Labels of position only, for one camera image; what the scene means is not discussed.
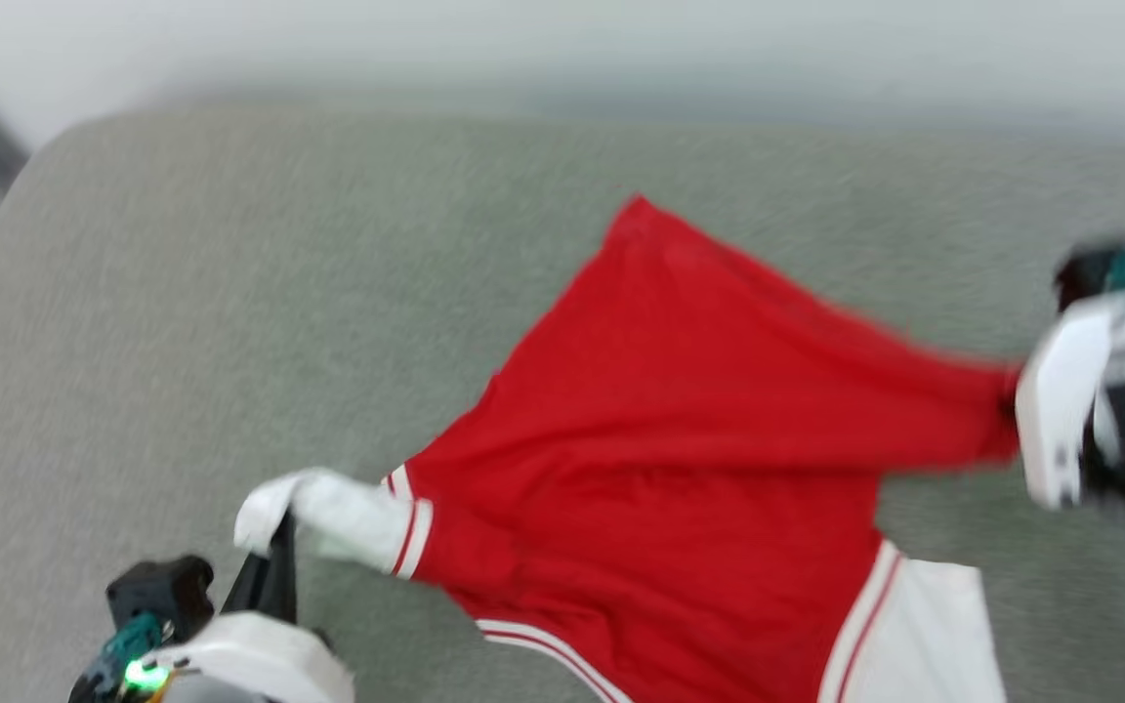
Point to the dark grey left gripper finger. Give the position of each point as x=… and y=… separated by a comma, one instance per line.
x=284, y=571
x=248, y=586

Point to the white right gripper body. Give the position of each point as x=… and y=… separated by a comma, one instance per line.
x=1075, y=400

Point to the red and white jersey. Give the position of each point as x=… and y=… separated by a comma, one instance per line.
x=699, y=420

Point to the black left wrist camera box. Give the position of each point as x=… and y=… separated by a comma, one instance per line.
x=160, y=594

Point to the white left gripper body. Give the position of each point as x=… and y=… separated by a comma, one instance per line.
x=250, y=654

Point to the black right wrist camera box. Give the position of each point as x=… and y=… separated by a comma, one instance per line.
x=1109, y=268

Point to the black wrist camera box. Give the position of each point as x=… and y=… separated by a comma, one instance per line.
x=1109, y=268
x=160, y=594

